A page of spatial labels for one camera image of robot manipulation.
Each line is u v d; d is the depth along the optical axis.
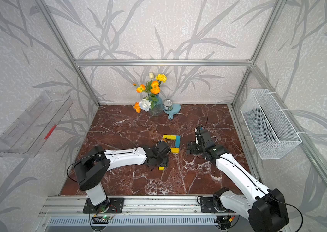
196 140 0.66
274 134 0.60
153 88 0.76
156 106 1.05
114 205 0.73
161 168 0.86
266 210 0.38
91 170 0.46
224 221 0.77
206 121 1.08
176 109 1.18
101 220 0.72
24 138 0.65
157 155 0.69
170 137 1.00
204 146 0.61
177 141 0.97
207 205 0.73
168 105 1.15
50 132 0.66
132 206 0.75
